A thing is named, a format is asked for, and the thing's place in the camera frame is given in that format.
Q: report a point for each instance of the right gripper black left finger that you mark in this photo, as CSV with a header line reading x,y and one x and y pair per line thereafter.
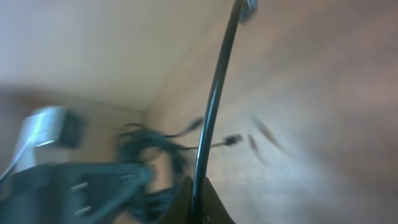
x,y
72,192

